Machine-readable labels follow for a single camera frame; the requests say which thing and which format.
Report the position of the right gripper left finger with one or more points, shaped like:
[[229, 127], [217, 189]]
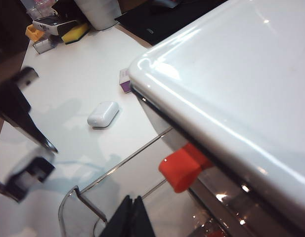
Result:
[[120, 222]]

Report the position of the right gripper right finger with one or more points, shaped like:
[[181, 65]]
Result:
[[141, 222]]

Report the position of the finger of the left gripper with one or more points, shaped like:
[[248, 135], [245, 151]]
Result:
[[13, 103], [4, 191]]

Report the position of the clear plastic storage box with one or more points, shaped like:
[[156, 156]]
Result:
[[142, 172]]

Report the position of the small clear plastic box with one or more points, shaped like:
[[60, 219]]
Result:
[[43, 45]]

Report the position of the small orange box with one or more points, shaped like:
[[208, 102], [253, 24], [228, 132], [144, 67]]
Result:
[[33, 33]]

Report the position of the white and black label printer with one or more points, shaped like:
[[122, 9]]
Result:
[[53, 24]]

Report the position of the white earbuds case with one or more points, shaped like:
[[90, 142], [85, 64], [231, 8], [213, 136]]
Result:
[[102, 114]]

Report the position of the yellow sponge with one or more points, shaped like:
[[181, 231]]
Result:
[[74, 33]]

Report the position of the purple and white tissue pack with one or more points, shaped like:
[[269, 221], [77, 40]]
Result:
[[125, 82]]

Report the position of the white cylindrical container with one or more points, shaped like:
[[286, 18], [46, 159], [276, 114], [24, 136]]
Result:
[[98, 13]]

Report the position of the black device base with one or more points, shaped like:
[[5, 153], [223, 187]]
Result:
[[162, 22]]

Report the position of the white plastic drawer cabinet frame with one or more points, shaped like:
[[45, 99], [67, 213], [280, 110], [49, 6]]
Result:
[[229, 74]]

